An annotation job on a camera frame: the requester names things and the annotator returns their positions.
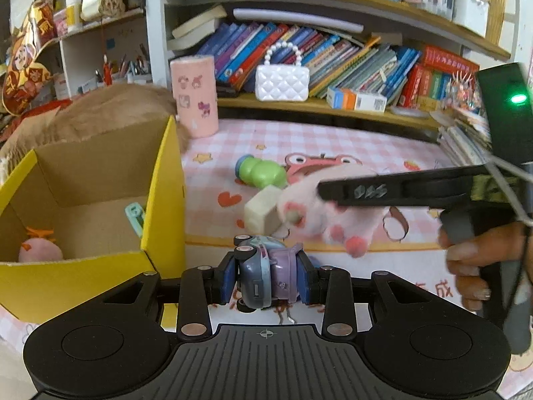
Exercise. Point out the pile of colourful booklets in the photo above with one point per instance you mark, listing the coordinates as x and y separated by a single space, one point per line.
462 133

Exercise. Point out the pink round plush toy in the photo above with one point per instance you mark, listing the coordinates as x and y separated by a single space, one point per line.
39 252

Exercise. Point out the pen holder cups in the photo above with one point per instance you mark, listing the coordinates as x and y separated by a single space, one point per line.
137 73

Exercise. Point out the stack of thick pale books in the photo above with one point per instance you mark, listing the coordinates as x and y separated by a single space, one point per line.
195 29

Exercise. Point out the orange and white carton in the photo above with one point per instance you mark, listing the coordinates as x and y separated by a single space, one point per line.
354 100

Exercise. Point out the red gold foil bag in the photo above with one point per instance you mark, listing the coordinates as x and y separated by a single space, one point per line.
25 71

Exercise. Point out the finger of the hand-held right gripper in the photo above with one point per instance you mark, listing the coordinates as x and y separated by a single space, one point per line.
416 189

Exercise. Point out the purple grey toy car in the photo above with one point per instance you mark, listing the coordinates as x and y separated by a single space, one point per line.
266 277

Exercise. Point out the green plastic toy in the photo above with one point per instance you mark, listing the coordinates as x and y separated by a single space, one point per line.
262 173

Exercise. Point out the yellow cardboard box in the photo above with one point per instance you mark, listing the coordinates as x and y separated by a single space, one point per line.
166 200

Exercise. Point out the pink sticker-covered cylinder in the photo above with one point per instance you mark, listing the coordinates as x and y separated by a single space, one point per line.
195 96

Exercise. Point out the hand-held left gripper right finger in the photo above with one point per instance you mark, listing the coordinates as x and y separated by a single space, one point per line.
306 284

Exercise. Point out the white charger plug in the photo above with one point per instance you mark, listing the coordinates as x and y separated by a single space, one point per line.
262 210

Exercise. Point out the white shelf unit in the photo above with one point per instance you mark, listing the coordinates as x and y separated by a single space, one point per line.
83 54

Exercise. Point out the white rolled paper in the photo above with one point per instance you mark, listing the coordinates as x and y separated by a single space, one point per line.
291 17

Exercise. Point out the teal plastic clip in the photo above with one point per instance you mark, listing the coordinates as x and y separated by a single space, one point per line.
136 216

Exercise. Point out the person's right hand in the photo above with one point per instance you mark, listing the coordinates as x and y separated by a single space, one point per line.
479 252

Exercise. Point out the pink checked printed cloth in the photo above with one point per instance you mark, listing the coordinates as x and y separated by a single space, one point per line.
354 150

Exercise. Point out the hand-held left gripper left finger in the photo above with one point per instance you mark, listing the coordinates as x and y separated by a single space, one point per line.
228 284

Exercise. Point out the pink plush pig toy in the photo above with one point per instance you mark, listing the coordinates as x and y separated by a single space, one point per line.
308 200

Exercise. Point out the small pink box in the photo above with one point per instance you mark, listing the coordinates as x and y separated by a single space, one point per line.
61 23

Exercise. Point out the row of colourful books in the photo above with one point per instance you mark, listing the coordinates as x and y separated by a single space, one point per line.
333 62

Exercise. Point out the tan fluffy cat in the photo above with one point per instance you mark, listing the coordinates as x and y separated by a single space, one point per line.
104 108

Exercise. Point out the white bottle yellow label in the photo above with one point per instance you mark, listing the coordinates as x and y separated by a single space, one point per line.
74 14

